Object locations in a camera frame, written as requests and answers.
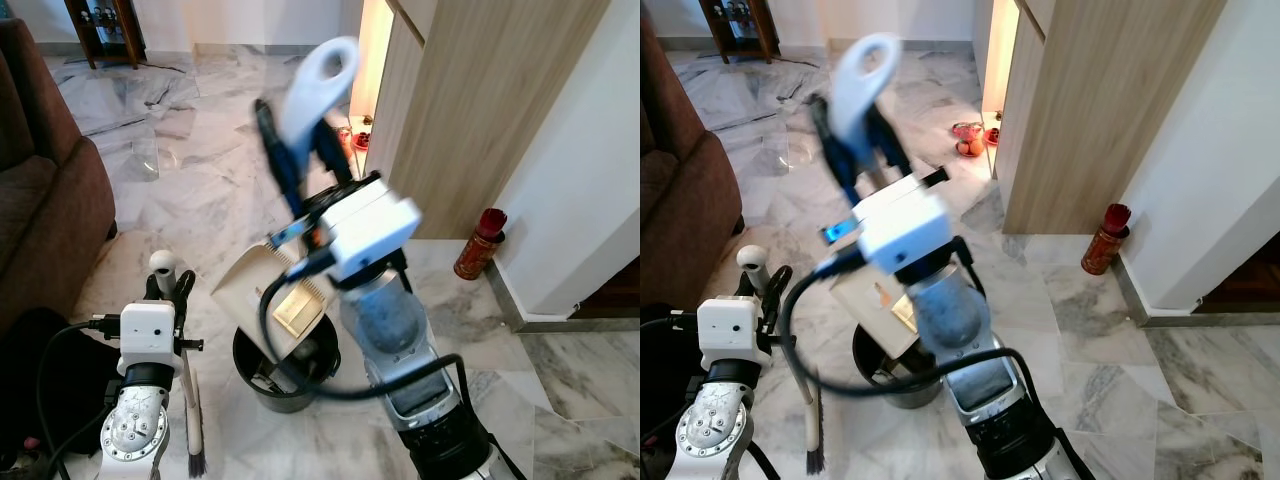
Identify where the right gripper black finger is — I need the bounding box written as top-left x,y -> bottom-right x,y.
317,120 -> 357,187
871,105 -> 914,182
808,95 -> 864,209
255,98 -> 305,217

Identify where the wooden handled broom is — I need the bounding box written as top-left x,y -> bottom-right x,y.
736,244 -> 828,475
148,249 -> 210,478

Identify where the small tan box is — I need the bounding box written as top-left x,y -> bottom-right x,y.
890,290 -> 924,337
272,280 -> 328,338

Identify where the clear plastic wrapper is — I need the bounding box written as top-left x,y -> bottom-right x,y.
773,122 -> 813,178
124,128 -> 168,183

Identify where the brown sofa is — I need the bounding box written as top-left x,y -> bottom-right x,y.
0,18 -> 117,333
640,8 -> 747,313

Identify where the black bucket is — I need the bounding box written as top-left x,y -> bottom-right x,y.
232,314 -> 342,415
851,322 -> 942,410

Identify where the large black bag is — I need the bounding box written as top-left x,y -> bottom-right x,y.
0,307 -> 123,473
640,328 -> 703,463

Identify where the dark wooden stand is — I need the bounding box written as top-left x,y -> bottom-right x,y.
699,0 -> 782,64
64,0 -> 147,70

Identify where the light wooden cabinet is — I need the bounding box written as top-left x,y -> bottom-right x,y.
999,0 -> 1228,237
384,0 -> 612,242

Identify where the red cylindrical incense holder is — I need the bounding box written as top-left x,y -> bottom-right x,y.
1080,202 -> 1134,277
453,207 -> 509,282

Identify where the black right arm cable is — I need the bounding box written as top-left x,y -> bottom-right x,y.
778,245 -> 1032,402
258,248 -> 472,402

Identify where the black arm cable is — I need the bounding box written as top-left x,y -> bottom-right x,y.
640,314 -> 702,335
258,248 -> 472,402
778,245 -> 1032,402
34,314 -> 127,473

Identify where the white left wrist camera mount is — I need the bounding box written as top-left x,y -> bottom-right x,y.
118,300 -> 184,377
696,297 -> 763,373

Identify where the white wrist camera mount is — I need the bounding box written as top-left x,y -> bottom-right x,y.
854,176 -> 958,278
298,176 -> 422,283
118,300 -> 184,377
696,297 -> 763,373

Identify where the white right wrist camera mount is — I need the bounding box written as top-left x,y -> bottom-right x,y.
854,176 -> 958,278
298,176 -> 422,283

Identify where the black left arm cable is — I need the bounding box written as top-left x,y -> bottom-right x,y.
34,314 -> 127,473
640,314 -> 702,335

